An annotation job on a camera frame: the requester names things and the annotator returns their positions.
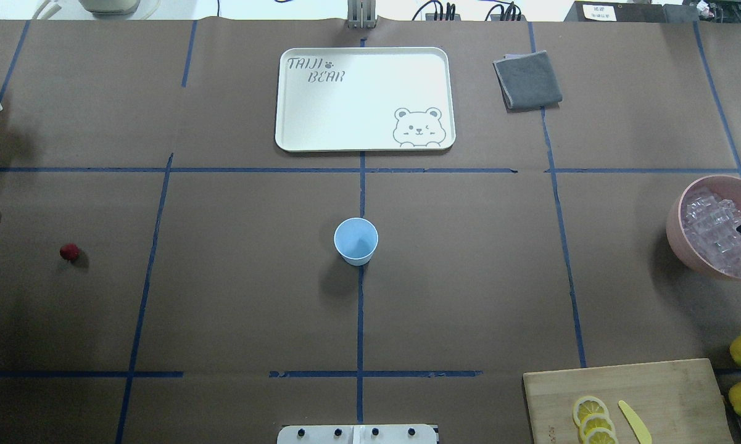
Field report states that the pink ice bowl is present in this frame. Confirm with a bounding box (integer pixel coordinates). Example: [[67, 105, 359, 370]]
[[666, 175, 741, 280]]

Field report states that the light blue paper cup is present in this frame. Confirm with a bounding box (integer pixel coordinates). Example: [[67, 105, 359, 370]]
[[333, 218, 379, 266]]

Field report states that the bamboo cutting board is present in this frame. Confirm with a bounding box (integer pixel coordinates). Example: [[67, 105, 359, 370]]
[[523, 358, 734, 444]]

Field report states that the grey folded cloth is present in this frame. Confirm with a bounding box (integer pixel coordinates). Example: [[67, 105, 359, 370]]
[[492, 51, 564, 112]]

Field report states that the yellow plastic knife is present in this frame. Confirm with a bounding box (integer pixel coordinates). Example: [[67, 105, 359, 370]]
[[618, 400, 653, 444]]

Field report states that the lemon slice top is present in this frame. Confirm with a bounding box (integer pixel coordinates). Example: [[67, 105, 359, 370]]
[[571, 395, 609, 427]]

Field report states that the lemon slice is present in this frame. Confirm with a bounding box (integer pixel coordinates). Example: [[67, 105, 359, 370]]
[[584, 427, 619, 444], [579, 414, 616, 441], [571, 395, 609, 427]]

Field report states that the lemon slice middle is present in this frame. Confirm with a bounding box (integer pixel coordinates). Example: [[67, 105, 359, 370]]
[[579, 414, 616, 441]]

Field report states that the lemon slice bottom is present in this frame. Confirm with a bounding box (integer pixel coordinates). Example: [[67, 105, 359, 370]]
[[584, 427, 619, 444]]

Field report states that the white bear tray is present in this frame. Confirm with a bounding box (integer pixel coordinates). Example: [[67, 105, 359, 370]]
[[275, 47, 457, 154]]

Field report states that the red strawberry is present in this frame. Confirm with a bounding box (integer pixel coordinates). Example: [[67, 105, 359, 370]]
[[59, 244, 81, 262]]

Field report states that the grey aluminium post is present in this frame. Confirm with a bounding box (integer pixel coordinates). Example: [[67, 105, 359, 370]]
[[347, 0, 378, 29]]

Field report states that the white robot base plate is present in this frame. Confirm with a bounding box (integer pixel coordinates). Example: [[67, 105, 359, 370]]
[[276, 424, 441, 443]]

